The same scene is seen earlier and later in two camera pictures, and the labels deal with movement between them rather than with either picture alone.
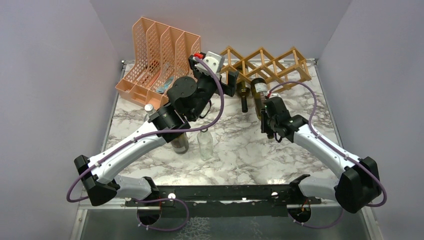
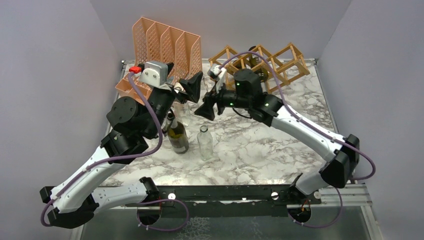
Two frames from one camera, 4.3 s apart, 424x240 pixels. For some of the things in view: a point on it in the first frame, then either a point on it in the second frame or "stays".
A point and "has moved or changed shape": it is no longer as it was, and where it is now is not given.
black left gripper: [229, 89] -> [192, 86]
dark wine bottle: [181, 144] stays
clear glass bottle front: [205, 140] stays
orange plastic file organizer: [158, 55] stays
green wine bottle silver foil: [259, 89] has moved or changed shape
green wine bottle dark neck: [243, 89] has moved or changed shape
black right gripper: [265, 127] -> [206, 110]
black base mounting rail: [220, 201] stays
